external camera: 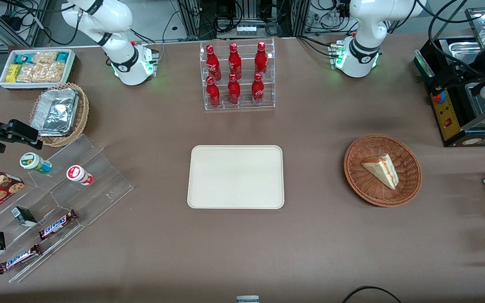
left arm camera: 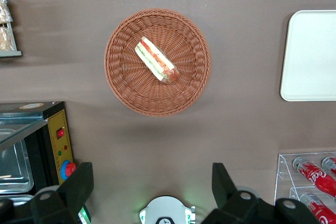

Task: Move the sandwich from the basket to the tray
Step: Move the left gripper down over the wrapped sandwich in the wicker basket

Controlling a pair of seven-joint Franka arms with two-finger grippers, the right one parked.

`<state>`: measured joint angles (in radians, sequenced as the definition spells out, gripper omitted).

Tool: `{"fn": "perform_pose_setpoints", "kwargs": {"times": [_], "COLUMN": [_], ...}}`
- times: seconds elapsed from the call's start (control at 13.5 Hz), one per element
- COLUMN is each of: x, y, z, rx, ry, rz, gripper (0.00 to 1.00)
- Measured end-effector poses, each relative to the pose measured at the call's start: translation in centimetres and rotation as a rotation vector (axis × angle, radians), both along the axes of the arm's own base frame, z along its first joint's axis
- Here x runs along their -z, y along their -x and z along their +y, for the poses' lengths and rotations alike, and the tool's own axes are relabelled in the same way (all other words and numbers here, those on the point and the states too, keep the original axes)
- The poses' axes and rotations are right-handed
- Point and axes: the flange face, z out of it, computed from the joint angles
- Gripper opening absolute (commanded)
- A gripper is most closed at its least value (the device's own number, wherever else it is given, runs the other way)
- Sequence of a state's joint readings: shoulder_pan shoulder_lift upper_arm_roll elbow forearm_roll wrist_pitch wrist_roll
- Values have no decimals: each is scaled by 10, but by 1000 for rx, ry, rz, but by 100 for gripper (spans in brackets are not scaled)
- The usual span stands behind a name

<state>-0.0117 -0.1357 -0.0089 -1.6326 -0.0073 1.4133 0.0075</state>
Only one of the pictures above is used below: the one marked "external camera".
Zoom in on triangular sandwich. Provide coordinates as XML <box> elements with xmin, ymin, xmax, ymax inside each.
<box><xmin>361</xmin><ymin>154</ymin><xmax>400</xmax><ymax>191</ymax></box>

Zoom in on small light wicker basket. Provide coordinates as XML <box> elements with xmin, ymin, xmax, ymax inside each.
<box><xmin>29</xmin><ymin>82</ymin><xmax>90</xmax><ymax>147</ymax></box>

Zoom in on white rectangular snack tray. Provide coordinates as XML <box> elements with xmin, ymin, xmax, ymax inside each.
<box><xmin>0</xmin><ymin>49</ymin><xmax>77</xmax><ymax>90</ymax></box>

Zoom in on large brown wicker basket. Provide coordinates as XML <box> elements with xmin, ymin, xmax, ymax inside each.
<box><xmin>344</xmin><ymin>134</ymin><xmax>422</xmax><ymax>207</ymax></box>

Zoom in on beige plastic tray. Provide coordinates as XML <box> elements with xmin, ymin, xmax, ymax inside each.
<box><xmin>187</xmin><ymin>145</ymin><xmax>285</xmax><ymax>210</ymax></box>

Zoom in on green label yogurt cup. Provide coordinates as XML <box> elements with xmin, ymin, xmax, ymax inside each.
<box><xmin>19</xmin><ymin>152</ymin><xmax>53</xmax><ymax>175</ymax></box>

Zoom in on aluminium foil container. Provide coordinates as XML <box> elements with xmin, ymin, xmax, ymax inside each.
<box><xmin>30</xmin><ymin>88</ymin><xmax>80</xmax><ymax>137</ymax></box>

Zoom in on black machine with yellow panel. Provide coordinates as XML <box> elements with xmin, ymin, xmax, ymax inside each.
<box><xmin>413</xmin><ymin>37</ymin><xmax>485</xmax><ymax>148</ymax></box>

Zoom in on yellow snack packet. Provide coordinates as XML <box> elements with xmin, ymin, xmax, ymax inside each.
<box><xmin>5</xmin><ymin>64</ymin><xmax>21</xmax><ymax>83</ymax></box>

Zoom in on clear cracker packet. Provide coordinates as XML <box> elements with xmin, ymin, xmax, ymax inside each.
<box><xmin>16</xmin><ymin>51</ymin><xmax>65</xmax><ymax>83</ymax></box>

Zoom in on red label yogurt cup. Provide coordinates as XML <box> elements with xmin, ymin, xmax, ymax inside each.
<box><xmin>66</xmin><ymin>165</ymin><xmax>95</xmax><ymax>186</ymax></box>

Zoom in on small black box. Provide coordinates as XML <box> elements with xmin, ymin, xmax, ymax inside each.
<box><xmin>11</xmin><ymin>206</ymin><xmax>38</xmax><ymax>228</ymax></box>

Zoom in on clear acrylic tiered display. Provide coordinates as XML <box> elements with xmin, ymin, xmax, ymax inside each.
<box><xmin>0</xmin><ymin>134</ymin><xmax>134</xmax><ymax>284</ymax></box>

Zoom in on Snickers chocolate bar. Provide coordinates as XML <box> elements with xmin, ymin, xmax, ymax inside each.
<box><xmin>38</xmin><ymin>209</ymin><xmax>78</xmax><ymax>241</ymax></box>
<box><xmin>0</xmin><ymin>243</ymin><xmax>43</xmax><ymax>275</ymax></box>

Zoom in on red cola bottle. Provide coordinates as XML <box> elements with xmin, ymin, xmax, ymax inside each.
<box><xmin>251</xmin><ymin>72</ymin><xmax>265</xmax><ymax>105</ymax></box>
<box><xmin>228</xmin><ymin>43</ymin><xmax>243</xmax><ymax>80</ymax></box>
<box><xmin>254</xmin><ymin>41</ymin><xmax>269</xmax><ymax>77</ymax></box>
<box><xmin>227</xmin><ymin>74</ymin><xmax>242</xmax><ymax>106</ymax></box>
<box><xmin>206</xmin><ymin>45</ymin><xmax>221</xmax><ymax>81</ymax></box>
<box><xmin>206</xmin><ymin>76</ymin><xmax>221</xmax><ymax>108</ymax></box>

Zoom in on clear acrylic bottle rack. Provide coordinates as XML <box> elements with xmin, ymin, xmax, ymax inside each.
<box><xmin>199</xmin><ymin>37</ymin><xmax>276</xmax><ymax>112</ymax></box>

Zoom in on black cable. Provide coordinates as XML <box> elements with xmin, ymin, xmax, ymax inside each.
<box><xmin>342</xmin><ymin>286</ymin><xmax>402</xmax><ymax>303</ymax></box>

